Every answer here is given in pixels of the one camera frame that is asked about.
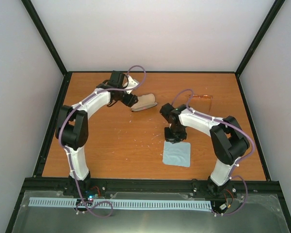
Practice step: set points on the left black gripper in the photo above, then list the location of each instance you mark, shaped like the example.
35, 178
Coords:
129, 101

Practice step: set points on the light blue slotted cable duct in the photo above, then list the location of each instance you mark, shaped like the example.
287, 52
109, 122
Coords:
195, 205

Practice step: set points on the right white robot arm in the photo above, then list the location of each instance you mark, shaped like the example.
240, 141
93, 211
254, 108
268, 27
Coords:
229, 142

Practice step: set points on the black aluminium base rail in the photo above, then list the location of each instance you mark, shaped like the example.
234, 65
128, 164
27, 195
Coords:
196, 188

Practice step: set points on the orange tinted sunglasses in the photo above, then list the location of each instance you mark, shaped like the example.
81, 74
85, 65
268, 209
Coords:
201, 103

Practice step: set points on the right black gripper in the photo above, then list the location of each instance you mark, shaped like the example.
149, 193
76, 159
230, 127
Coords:
169, 138

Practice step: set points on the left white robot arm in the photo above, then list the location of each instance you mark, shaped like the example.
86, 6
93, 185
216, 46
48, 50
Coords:
72, 123

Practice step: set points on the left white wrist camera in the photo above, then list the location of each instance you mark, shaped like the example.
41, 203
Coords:
130, 85

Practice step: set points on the brown striped glasses case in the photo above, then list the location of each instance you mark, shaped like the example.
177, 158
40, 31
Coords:
144, 102

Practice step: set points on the light blue cleaning cloth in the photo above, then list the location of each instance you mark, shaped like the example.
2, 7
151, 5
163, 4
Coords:
177, 154

